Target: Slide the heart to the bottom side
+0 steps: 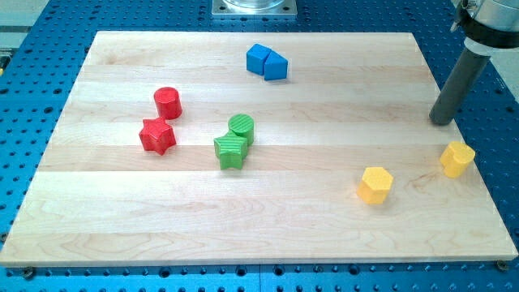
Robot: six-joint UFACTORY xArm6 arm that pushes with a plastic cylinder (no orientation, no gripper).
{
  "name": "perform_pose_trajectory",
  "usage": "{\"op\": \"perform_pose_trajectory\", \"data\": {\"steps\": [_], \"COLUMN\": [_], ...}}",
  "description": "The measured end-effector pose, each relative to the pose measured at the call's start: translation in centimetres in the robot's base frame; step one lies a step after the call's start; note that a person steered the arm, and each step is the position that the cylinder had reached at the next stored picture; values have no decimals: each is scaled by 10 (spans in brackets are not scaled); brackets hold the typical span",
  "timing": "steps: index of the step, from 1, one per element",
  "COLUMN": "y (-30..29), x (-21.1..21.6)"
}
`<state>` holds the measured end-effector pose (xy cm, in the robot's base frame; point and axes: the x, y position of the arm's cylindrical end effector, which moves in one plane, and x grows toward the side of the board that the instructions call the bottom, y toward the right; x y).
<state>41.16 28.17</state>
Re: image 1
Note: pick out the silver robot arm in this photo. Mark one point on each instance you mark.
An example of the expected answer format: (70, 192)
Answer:
(489, 25)

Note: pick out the green star block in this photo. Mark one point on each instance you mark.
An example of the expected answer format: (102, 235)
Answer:
(231, 150)

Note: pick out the green cylinder block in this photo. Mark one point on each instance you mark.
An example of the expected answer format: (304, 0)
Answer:
(243, 125)

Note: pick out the blue triangular block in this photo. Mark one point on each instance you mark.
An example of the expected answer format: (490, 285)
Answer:
(275, 67)

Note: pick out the light wooden board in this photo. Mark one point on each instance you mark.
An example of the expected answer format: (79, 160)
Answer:
(349, 101)

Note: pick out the blue cube block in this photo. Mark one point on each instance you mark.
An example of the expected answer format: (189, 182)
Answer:
(256, 58)

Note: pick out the red cylinder block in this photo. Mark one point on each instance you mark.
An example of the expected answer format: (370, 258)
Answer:
(168, 103)

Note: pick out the red star block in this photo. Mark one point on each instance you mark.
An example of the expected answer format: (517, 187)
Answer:
(157, 135)

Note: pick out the yellow hexagon block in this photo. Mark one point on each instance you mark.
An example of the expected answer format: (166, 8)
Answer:
(376, 183)

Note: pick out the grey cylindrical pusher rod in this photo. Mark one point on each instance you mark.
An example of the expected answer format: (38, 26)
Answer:
(462, 78)

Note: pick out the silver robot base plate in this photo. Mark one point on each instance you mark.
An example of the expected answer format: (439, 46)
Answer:
(242, 8)

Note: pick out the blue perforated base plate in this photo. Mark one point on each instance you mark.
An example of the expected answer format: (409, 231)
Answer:
(42, 71)

